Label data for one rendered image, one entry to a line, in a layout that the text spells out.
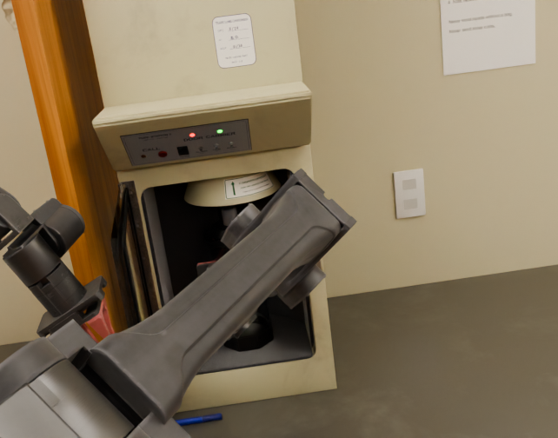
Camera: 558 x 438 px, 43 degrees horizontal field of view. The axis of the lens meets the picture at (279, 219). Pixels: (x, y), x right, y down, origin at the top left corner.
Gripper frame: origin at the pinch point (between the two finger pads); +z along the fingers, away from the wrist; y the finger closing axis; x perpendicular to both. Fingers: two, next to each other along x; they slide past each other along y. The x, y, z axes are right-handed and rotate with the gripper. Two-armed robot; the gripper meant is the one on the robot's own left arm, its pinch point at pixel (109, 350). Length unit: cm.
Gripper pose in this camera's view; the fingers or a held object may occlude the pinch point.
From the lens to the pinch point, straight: 105.5
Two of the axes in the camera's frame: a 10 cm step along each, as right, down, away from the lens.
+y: -8.3, 5.6, 0.3
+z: 5.4, 7.8, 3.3
